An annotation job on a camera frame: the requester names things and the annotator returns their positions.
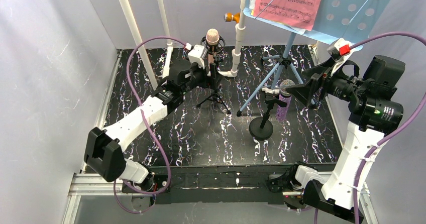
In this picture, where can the blue music stand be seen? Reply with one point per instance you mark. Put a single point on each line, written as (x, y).
(352, 20)

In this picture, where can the purple glitter microphone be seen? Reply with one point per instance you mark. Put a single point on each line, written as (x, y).
(285, 97)

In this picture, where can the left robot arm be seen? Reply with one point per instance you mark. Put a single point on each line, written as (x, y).
(104, 151)

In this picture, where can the pink sheet music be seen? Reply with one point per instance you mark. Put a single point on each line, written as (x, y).
(300, 14)

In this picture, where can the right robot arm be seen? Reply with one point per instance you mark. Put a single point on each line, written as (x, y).
(373, 116)

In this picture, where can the orange knob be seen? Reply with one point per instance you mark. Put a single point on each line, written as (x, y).
(229, 17)

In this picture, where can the pink microphone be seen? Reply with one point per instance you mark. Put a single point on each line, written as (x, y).
(212, 41)

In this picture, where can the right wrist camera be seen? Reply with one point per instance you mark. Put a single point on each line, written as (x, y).
(339, 51)

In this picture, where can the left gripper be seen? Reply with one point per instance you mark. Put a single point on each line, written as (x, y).
(206, 75)

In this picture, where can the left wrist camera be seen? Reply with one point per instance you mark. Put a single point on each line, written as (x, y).
(196, 54)

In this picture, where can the white pipe piece brass end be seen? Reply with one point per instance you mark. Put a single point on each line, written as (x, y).
(270, 91)

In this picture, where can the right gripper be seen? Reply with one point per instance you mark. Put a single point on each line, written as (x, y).
(319, 82)

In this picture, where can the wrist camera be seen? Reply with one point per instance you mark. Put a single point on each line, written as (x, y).
(196, 54)
(339, 51)

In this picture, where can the black round-base microphone stand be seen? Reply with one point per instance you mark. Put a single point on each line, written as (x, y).
(261, 128)

